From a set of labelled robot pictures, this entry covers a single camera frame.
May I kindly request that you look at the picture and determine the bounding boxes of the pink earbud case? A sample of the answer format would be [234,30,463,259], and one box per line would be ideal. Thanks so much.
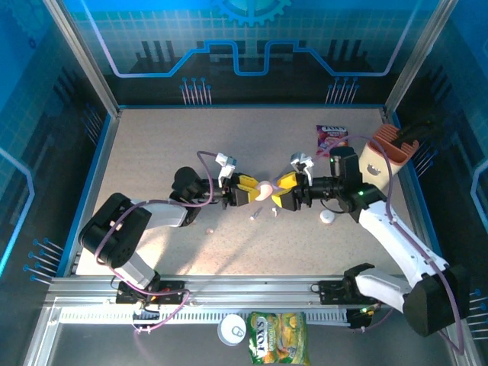
[254,180,275,203]

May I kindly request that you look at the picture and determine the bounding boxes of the beige knife block orange top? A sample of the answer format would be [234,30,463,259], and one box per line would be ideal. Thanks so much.
[359,124,420,181]

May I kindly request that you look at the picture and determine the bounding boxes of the purple candy bag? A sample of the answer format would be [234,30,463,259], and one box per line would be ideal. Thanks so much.
[315,124,349,157]

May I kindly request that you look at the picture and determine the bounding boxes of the white round can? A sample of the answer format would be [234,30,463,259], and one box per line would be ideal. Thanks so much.
[217,314,248,347]

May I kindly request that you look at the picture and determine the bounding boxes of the black electronics box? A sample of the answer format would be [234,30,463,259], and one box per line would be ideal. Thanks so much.
[347,307,374,331]

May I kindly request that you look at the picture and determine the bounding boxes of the green yellow candy bag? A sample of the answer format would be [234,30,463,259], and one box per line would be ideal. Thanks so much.
[246,311,312,366]

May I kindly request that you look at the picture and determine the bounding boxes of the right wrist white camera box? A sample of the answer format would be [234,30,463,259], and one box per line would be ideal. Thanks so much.
[289,151,316,181]

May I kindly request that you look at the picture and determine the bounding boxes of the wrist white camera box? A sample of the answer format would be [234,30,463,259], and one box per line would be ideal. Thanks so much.
[214,152,238,188]
[289,151,316,181]

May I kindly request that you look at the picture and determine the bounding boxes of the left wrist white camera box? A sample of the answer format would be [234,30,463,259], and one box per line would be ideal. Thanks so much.
[214,152,238,188]

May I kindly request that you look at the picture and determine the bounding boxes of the black knife handle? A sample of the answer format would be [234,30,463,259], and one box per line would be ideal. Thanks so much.
[396,116,439,149]

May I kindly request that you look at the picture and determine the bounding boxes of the aluminium mounting rail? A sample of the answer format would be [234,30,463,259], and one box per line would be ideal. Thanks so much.
[45,274,461,308]

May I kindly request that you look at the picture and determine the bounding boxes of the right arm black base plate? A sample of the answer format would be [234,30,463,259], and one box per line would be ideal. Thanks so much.
[317,279,389,306]

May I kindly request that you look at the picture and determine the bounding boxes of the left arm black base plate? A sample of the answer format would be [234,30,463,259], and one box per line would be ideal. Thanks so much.
[115,279,188,305]

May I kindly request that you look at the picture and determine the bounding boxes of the white slotted cable duct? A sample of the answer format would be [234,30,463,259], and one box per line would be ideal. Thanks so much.
[59,309,350,326]

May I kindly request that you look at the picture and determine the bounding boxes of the aluminium frame post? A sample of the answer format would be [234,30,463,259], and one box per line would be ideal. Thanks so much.
[383,0,461,117]
[42,0,123,119]

